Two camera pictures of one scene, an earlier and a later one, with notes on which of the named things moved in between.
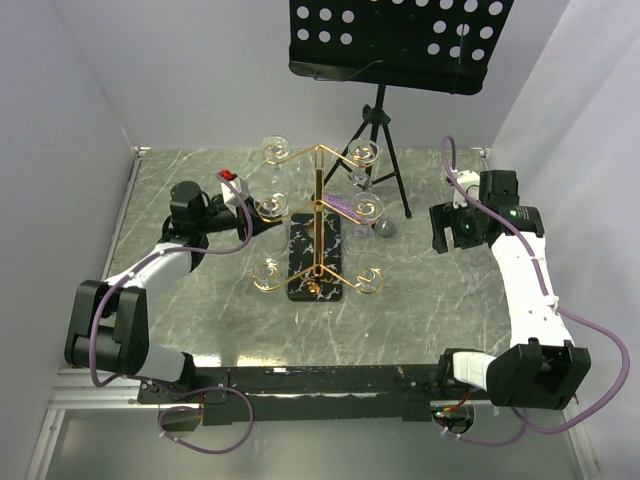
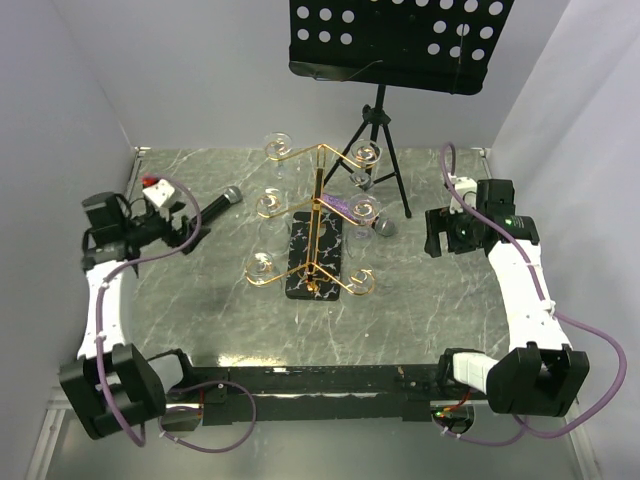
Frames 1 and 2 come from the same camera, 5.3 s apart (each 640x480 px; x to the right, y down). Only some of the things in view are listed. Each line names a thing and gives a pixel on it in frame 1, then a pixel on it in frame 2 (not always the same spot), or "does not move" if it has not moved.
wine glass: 363,153 does not move
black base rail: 323,394 does not move
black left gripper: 260,225 -> 172,236
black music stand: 450,46 does not move
